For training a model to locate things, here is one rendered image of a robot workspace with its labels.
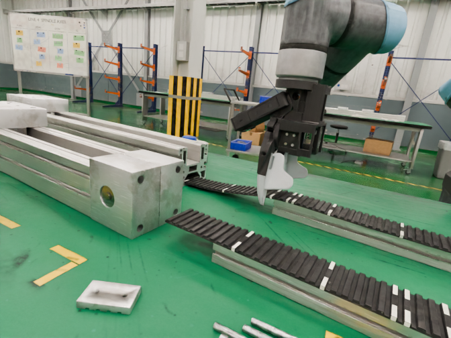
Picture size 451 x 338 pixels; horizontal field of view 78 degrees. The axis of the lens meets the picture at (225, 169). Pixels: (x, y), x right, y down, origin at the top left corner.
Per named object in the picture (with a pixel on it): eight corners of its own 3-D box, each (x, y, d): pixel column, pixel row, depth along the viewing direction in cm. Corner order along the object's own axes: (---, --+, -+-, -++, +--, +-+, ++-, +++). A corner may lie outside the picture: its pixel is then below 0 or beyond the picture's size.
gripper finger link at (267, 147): (262, 174, 44) (276, 122, 45) (253, 172, 45) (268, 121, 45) (271, 178, 48) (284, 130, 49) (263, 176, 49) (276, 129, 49)
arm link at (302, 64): (271, 48, 43) (289, 56, 50) (267, 79, 44) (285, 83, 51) (320, 49, 39) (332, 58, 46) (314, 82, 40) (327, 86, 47)
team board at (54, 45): (10, 121, 534) (-3, 8, 481) (31, 119, 582) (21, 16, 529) (84, 130, 520) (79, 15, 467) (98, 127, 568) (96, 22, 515)
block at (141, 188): (190, 211, 47) (194, 157, 45) (131, 240, 37) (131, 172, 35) (152, 197, 52) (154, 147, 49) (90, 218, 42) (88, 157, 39)
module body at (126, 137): (205, 178, 66) (208, 143, 63) (176, 188, 57) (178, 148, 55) (34, 127, 105) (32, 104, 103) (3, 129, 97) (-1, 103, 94)
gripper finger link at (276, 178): (282, 212, 43) (298, 155, 44) (248, 202, 46) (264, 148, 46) (287, 212, 46) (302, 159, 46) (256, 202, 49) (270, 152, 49)
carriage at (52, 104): (69, 120, 92) (68, 99, 91) (33, 121, 83) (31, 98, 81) (44, 114, 100) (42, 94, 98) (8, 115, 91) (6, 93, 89)
